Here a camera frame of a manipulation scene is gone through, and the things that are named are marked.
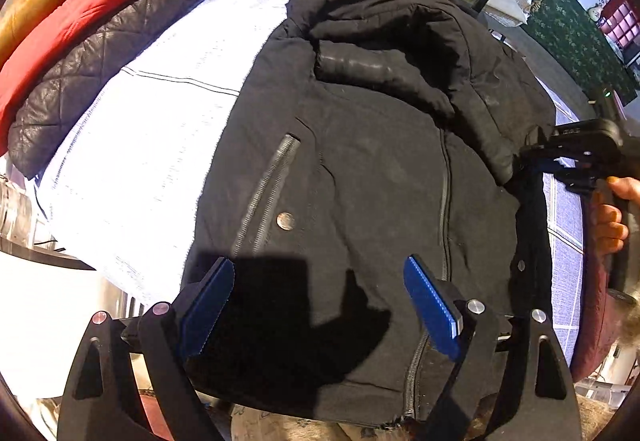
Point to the white blue bed sheet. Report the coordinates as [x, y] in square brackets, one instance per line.
[122, 189]

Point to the black quilted leather jacket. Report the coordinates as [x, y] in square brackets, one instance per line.
[62, 94]

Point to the red cabinet with drawers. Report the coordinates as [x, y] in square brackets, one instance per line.
[619, 21]

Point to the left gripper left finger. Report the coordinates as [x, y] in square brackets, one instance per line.
[101, 399]

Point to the dark red blanket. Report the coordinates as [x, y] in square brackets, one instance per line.
[599, 322]

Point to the green patterned rug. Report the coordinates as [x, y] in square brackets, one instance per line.
[564, 29]

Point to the black hooded winter jacket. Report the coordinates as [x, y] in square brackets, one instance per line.
[367, 131]

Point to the right hand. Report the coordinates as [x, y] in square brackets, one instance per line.
[609, 232]

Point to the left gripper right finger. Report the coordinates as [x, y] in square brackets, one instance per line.
[516, 359]

